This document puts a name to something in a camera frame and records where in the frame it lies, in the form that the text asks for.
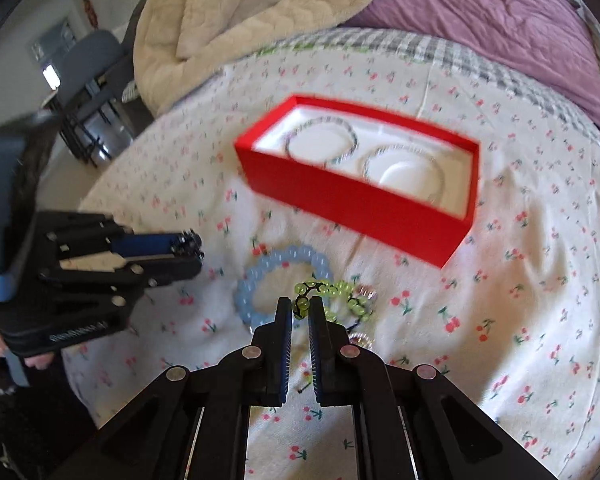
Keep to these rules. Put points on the purple quilted blanket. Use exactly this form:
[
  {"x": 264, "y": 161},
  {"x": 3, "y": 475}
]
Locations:
[{"x": 505, "y": 25}]

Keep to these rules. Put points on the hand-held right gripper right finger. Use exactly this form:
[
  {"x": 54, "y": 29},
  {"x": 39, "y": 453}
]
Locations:
[{"x": 316, "y": 345}]

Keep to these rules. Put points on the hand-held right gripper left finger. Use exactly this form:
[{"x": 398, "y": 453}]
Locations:
[{"x": 284, "y": 345}]

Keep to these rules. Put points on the red jewelry box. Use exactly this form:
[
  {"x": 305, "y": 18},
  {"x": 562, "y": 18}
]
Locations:
[{"x": 360, "y": 205}]

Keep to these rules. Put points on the cherry print bed sheet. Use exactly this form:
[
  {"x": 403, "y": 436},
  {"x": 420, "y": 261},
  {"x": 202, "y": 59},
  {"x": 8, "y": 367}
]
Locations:
[{"x": 520, "y": 310}]

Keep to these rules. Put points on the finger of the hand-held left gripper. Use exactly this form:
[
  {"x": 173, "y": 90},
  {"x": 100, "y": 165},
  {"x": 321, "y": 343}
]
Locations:
[
  {"x": 159, "y": 270},
  {"x": 144, "y": 244}
]

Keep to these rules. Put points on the grey checked cloth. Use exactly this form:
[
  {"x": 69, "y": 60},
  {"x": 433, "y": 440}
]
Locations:
[{"x": 485, "y": 67}]

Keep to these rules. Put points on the grey blue chair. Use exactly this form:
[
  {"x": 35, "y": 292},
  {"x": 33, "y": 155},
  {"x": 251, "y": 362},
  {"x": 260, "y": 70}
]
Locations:
[{"x": 92, "y": 60}]

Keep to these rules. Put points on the person's dark clothing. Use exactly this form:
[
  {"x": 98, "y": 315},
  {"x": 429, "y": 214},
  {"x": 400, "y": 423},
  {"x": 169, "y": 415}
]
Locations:
[{"x": 24, "y": 435}]

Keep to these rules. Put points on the red wall decoration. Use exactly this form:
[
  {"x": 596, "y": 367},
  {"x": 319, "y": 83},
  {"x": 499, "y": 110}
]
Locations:
[{"x": 89, "y": 7}]

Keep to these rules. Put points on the beige quilted blanket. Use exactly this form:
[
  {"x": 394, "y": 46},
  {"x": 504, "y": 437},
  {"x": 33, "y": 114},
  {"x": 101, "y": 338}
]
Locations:
[{"x": 240, "y": 20}]

